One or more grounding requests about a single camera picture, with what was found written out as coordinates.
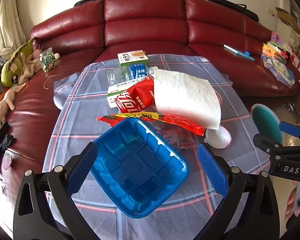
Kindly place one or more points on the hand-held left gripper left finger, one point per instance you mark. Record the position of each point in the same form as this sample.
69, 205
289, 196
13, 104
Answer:
83, 170

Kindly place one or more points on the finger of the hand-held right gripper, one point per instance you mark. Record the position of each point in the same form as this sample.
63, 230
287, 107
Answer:
267, 143
290, 128

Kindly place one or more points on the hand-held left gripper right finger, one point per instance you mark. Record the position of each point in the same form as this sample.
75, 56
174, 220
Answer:
212, 172

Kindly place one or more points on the teal plastic bin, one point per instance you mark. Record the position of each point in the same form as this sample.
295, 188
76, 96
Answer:
267, 122

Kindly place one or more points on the pink paper cup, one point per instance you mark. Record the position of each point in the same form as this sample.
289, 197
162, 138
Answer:
218, 137

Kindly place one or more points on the blue plastic tray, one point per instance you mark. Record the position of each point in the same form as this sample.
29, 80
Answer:
140, 170

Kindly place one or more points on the red foil snack wrapper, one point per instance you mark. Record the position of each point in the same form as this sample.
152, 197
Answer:
180, 125

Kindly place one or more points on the white paper towel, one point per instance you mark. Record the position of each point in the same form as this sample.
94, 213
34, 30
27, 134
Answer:
185, 97

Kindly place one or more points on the white and green medicine box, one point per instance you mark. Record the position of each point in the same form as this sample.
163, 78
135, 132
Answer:
112, 95

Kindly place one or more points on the person's right hand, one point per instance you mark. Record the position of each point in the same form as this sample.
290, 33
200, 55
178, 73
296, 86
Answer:
293, 200

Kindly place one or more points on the blue and white ball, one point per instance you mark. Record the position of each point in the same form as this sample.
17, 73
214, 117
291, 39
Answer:
290, 107

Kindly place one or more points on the grey plaid cloth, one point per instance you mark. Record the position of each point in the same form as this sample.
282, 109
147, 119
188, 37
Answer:
90, 115

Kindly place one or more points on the pile of folded clothes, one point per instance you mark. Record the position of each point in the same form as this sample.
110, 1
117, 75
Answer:
277, 60

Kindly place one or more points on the small round pink item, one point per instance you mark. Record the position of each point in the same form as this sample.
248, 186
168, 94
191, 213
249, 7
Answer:
7, 161

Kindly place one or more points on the black clothing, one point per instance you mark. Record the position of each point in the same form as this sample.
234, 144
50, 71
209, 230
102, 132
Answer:
1, 147

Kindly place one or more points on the crushed red soda can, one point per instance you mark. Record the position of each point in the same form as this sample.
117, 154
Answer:
135, 97

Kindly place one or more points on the teal book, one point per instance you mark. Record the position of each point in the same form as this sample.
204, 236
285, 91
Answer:
236, 51

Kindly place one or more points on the pink plush toy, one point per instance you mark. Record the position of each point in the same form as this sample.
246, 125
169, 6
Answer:
30, 66
5, 102

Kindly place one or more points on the cardboard boxes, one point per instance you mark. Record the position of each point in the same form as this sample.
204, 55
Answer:
287, 18

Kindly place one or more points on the clear plastic water bottle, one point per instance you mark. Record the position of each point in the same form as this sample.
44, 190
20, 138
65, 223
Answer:
135, 72

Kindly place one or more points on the green and white carton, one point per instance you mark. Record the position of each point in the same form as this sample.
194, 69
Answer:
132, 58

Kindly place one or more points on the green plush toy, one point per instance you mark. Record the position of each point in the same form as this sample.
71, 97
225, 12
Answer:
12, 67

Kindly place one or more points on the long black bag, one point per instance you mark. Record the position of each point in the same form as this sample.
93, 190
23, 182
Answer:
232, 6

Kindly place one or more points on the red leather sofa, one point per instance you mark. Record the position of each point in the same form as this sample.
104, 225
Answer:
145, 25

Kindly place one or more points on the cream curtain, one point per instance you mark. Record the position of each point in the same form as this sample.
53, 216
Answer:
5, 25

